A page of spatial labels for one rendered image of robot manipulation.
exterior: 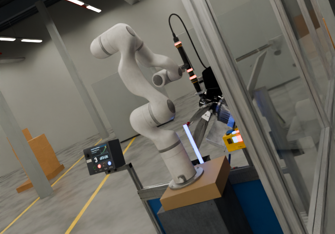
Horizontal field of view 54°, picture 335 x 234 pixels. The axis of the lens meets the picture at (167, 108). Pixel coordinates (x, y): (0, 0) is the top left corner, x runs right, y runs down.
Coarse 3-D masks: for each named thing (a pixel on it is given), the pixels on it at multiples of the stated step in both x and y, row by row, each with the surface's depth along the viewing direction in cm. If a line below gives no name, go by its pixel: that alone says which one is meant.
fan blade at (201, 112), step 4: (200, 108) 218; (204, 108) 213; (208, 108) 208; (196, 112) 215; (200, 112) 208; (204, 112) 200; (192, 116) 215; (196, 116) 205; (200, 116) 195; (192, 120) 204
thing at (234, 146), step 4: (236, 128) 179; (224, 136) 175; (228, 136) 173; (232, 136) 172; (236, 136) 171; (224, 140) 175; (232, 140) 173; (228, 144) 175; (232, 144) 174; (236, 144) 172; (240, 144) 171; (244, 144) 170; (228, 148) 175; (232, 148) 174; (236, 148) 173; (240, 148) 172
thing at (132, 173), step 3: (129, 168) 218; (132, 168) 220; (129, 171) 219; (132, 171) 219; (132, 174) 219; (135, 174) 220; (132, 177) 220; (135, 177) 219; (135, 180) 219; (138, 180) 221; (135, 183) 220; (138, 183) 220; (138, 186) 220; (141, 186) 221; (138, 189) 221; (141, 189) 220
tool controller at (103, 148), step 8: (104, 144) 218; (112, 144) 219; (88, 152) 227; (96, 152) 223; (104, 152) 219; (112, 152) 217; (120, 152) 223; (88, 160) 228; (104, 160) 219; (112, 160) 216; (120, 160) 221; (88, 168) 229; (96, 168) 224; (104, 168) 220; (112, 168) 216
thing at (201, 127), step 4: (200, 120) 232; (204, 120) 228; (200, 124) 231; (204, 124) 227; (196, 128) 236; (200, 128) 230; (204, 128) 226; (196, 132) 233; (200, 132) 229; (204, 132) 225; (196, 136) 232; (200, 136) 227; (196, 140) 230; (200, 140) 225; (200, 144) 223
